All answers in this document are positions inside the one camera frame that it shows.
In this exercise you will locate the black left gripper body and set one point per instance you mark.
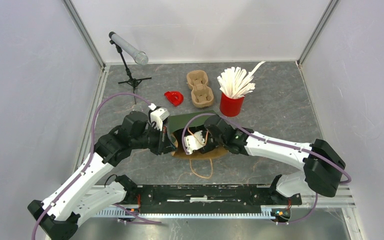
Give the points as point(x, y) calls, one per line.
point(154, 140)

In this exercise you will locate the brown paper bag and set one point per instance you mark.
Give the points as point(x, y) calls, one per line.
point(210, 151)

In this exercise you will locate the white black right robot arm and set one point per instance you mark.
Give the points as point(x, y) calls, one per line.
point(320, 168)

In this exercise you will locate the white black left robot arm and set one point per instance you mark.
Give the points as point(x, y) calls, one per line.
point(64, 211)

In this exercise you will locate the brown cardboard cup carrier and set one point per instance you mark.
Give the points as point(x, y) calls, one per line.
point(202, 95)

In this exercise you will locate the red cylindrical straw holder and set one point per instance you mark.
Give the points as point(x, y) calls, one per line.
point(230, 107)

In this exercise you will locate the grey microphone on stand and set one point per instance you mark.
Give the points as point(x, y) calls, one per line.
point(139, 57)

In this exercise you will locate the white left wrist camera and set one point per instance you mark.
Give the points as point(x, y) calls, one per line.
point(157, 116)

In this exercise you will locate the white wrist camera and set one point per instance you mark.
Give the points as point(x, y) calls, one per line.
point(194, 142)
point(157, 116)

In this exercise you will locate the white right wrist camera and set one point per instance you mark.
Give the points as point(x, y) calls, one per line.
point(194, 142)

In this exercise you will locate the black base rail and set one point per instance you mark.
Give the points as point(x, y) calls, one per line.
point(206, 198)

